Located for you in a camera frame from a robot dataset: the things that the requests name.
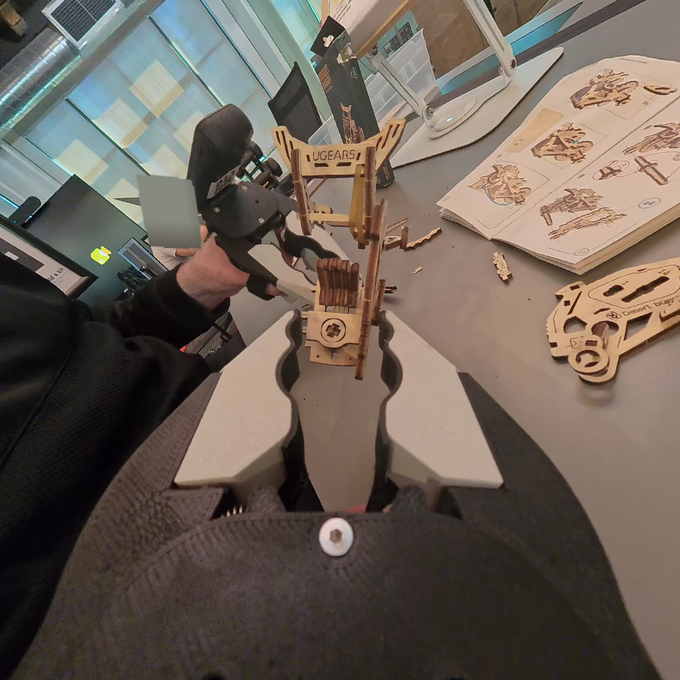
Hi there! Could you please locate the wooden model frame assembly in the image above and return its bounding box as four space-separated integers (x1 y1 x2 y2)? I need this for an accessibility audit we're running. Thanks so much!
272 119 407 381

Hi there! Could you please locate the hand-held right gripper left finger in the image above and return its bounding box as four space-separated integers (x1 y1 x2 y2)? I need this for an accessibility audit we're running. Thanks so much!
174 311 311 513

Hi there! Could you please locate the clear plastic container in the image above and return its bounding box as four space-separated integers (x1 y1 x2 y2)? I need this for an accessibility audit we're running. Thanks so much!
313 24 432 143

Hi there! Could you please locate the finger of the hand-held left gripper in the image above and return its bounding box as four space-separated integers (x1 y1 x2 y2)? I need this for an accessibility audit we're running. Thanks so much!
248 240 316 309
273 223 347 266

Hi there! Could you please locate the person's left hand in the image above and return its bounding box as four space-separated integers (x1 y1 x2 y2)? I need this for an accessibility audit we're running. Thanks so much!
177 236 283 315

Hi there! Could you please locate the wooden side panel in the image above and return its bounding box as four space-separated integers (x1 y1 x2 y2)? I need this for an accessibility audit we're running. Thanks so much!
546 259 680 384

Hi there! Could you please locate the dark model kit box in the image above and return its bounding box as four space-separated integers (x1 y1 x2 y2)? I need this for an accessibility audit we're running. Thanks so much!
318 40 396 188

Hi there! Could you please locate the black monitor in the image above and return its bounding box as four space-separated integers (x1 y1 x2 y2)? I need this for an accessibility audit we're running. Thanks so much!
21 175 148 277

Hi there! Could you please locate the open instruction booklet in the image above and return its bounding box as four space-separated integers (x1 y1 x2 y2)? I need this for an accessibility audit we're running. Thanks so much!
437 55 680 275

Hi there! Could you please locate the triangular wooden truss piece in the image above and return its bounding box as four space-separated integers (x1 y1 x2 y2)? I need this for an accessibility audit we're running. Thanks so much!
382 218 410 253

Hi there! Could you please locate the black chair back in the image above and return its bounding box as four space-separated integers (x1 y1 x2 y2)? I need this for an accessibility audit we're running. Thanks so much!
267 63 324 141

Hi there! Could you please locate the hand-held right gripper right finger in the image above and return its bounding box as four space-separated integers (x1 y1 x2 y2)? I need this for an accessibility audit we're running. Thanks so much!
373 311 504 512

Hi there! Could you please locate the rack of black dumbbells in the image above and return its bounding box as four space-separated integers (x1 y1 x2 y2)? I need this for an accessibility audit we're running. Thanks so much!
234 141 285 192

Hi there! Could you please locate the brown cardboard box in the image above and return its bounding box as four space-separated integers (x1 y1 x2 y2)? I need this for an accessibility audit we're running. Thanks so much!
412 0 532 75

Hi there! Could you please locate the person's left forearm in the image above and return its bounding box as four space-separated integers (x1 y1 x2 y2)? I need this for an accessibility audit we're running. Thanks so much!
80 266 234 373

